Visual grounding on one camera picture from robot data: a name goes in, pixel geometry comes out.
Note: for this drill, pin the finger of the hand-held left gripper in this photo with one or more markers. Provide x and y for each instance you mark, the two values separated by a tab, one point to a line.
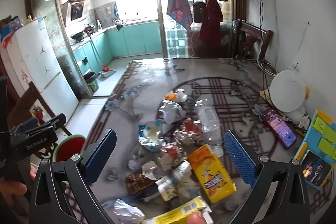
56	120
26	124

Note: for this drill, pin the black wok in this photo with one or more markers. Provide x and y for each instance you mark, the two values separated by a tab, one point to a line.
78	35

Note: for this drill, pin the white plate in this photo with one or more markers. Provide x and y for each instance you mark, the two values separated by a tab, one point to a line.
287	91

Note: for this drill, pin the person's left hand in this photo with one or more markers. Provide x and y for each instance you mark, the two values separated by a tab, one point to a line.
14	189

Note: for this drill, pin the white refrigerator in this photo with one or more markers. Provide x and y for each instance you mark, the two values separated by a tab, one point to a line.
39	61

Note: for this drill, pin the white blue wrapper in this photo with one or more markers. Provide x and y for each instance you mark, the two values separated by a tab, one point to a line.
151	134

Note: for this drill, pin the crumpled silver foil wad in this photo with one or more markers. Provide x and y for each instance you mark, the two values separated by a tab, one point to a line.
170	109

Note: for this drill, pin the black kitchen trash bin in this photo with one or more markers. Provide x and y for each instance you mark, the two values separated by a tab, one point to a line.
92	82

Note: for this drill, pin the orange snack wrapper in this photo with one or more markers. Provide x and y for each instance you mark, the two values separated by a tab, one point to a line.
172	95

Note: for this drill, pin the teal kitchen base cabinets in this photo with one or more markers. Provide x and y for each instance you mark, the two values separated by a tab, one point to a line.
131	40

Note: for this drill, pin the grey dustpan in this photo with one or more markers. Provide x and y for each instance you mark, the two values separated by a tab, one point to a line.
107	73

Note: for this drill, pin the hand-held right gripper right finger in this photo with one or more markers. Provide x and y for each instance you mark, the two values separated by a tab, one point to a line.
240	158

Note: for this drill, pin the red bucket green rim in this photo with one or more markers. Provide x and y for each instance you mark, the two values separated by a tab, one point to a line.
68	148

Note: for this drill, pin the plain wooden chair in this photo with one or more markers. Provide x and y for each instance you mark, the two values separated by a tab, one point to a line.
252	29

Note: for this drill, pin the brown chocolate wrapper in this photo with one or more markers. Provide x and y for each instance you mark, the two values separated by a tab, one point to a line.
136	182

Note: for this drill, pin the small silver foil scrap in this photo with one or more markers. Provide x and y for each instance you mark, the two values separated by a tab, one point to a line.
149	169

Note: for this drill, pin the red hanging garment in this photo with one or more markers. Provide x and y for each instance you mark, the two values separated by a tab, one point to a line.
211	22

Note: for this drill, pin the steel range hood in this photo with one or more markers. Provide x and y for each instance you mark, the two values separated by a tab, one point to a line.
76	10

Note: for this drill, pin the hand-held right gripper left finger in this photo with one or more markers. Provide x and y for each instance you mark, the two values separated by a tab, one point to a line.
101	155

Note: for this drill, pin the black handbag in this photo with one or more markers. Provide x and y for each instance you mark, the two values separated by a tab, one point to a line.
199	12

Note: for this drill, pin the blue toy tablet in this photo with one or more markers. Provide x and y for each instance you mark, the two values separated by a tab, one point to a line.
323	145

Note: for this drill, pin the person's right hand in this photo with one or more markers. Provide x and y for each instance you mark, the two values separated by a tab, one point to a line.
195	218

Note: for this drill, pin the smartphone purple screen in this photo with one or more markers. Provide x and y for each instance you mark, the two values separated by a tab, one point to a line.
279	129

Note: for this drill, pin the crumpled red white wrapper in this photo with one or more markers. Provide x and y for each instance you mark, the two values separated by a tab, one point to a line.
170	154

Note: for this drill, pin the yellow snack box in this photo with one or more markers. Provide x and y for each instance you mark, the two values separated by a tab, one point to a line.
210	174

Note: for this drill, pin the clear plastic bottle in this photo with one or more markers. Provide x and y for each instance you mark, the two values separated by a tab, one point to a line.
211	121

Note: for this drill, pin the yellow flat packet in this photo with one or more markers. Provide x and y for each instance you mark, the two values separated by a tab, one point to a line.
173	214

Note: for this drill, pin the carved wooden chair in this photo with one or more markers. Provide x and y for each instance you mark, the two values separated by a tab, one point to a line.
26	100

